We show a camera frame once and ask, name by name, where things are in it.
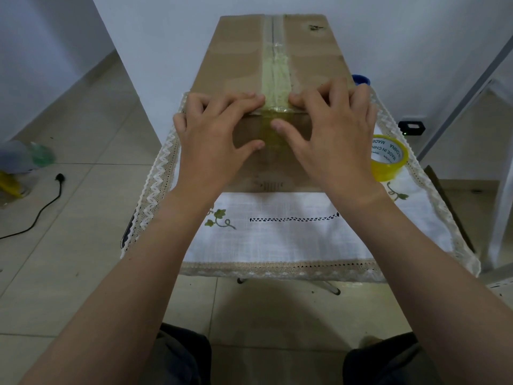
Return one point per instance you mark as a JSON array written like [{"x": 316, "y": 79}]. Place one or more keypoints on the person's left hand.
[{"x": 204, "y": 152}]

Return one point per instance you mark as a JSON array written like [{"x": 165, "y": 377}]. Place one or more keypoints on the person's right hand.
[{"x": 340, "y": 152}]

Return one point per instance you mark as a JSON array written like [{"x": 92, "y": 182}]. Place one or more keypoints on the person's right little finger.
[{"x": 372, "y": 118}]

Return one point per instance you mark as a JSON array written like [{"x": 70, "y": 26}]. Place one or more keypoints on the person's left thumb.
[{"x": 249, "y": 148}]

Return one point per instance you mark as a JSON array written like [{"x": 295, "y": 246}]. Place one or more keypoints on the person's left little finger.
[{"x": 179, "y": 123}]

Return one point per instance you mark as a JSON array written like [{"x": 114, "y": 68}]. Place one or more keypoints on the person's right thumb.
[{"x": 289, "y": 137}]

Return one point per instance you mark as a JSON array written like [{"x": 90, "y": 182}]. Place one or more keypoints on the person's right middle finger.
[{"x": 336, "y": 94}]

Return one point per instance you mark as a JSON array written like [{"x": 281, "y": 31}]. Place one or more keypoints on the person's left middle finger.
[{"x": 228, "y": 99}]

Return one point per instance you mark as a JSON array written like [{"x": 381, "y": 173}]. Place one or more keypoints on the taped brown cardboard box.
[{"x": 240, "y": 56}]

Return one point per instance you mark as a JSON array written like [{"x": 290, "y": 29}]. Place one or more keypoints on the person's right forearm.
[{"x": 425, "y": 284}]

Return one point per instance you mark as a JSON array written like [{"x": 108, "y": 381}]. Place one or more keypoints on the person's left forearm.
[{"x": 132, "y": 284}]

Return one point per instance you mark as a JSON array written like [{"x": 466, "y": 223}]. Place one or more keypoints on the blue round object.
[{"x": 361, "y": 79}]

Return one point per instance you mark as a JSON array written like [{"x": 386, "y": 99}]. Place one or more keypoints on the yellow packing tape roll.
[{"x": 390, "y": 166}]

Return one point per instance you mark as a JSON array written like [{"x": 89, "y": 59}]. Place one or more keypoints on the white embroidered lace-edged tablecloth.
[{"x": 288, "y": 236}]

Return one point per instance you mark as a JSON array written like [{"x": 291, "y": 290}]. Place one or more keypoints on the clear plastic bottle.
[{"x": 24, "y": 156}]

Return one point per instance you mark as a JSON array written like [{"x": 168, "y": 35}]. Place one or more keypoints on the yellow plastic object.
[{"x": 9, "y": 184}]

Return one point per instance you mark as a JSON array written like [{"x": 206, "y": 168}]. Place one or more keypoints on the person's left leg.
[{"x": 180, "y": 356}]

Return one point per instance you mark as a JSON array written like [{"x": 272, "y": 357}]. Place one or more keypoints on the person's leg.
[
  {"x": 388, "y": 362},
  {"x": 180, "y": 356}
]

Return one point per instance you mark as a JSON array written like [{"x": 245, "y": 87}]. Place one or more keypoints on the person's right leg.
[{"x": 388, "y": 362}]

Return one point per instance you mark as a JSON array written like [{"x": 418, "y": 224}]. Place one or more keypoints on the black wall charger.
[{"x": 411, "y": 127}]

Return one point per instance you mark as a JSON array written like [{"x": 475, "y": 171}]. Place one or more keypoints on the grey metal door frame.
[{"x": 461, "y": 104}]

